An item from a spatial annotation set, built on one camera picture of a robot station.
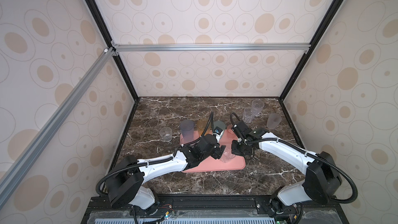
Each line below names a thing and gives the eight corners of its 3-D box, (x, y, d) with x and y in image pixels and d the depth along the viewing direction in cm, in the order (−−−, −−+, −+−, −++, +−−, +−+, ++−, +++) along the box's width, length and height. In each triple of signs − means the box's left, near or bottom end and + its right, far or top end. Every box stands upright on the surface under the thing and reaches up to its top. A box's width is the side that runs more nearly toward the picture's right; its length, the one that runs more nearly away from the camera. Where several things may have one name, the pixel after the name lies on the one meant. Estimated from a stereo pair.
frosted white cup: (267, 129, 104) (270, 122, 98) (264, 120, 109) (267, 113, 103) (278, 129, 104) (283, 122, 98) (275, 120, 109) (279, 113, 103)
